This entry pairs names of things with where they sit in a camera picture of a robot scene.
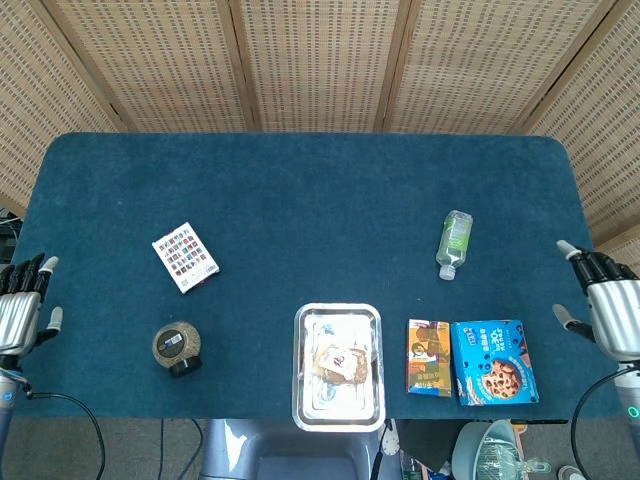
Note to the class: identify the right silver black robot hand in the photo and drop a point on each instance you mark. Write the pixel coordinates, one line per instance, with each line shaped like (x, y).
(615, 315)

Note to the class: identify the woven bamboo folding screen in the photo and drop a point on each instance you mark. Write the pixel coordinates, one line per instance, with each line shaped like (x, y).
(320, 65)

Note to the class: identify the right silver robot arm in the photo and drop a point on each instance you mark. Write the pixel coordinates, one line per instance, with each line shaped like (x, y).
(631, 420)

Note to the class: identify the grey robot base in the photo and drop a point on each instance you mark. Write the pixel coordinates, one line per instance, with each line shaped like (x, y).
(280, 452)

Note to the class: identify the orange snack box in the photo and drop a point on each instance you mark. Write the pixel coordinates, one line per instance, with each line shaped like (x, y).
(428, 357)

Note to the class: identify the white patterned card box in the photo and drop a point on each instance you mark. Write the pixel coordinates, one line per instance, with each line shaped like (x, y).
(185, 256)

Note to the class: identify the blue felt table cover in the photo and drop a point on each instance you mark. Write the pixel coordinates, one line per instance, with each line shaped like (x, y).
(280, 190)

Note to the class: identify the clear bottle with green label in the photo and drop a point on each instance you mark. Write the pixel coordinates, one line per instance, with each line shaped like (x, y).
(454, 242)

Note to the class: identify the stainless steel tray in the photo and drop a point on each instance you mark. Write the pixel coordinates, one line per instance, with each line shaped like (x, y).
(338, 367)

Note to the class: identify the pale green colander basket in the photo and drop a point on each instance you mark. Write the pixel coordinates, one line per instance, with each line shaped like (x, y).
(487, 452)

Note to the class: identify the blue cookie box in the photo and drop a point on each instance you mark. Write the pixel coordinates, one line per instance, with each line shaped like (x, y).
(492, 362)

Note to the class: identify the packaged bread snack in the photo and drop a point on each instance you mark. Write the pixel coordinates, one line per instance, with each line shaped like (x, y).
(342, 364)

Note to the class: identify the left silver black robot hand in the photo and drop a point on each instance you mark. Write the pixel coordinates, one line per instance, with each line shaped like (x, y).
(15, 320)

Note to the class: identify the white shoe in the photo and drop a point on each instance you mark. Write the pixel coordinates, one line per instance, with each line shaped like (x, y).
(570, 473)

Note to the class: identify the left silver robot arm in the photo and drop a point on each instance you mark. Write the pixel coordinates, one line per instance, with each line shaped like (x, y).
(6, 405)

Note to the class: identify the seed jar with black lid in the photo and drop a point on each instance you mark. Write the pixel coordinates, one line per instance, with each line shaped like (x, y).
(176, 346)

